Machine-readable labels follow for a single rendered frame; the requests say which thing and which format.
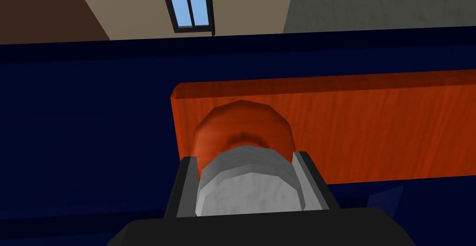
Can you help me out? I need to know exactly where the orange wooden door leaf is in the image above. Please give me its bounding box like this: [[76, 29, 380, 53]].
[[170, 69, 476, 185]]

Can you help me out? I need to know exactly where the orange and grey door knob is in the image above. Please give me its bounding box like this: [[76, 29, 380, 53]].
[[190, 100, 306, 217]]

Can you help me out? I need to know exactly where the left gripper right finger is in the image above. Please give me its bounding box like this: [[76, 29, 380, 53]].
[[292, 151, 341, 212]]

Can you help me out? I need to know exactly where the black framed window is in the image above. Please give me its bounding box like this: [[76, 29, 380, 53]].
[[159, 0, 216, 36]]

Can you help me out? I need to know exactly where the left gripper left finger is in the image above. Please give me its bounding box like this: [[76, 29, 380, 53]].
[[164, 156, 202, 219]]

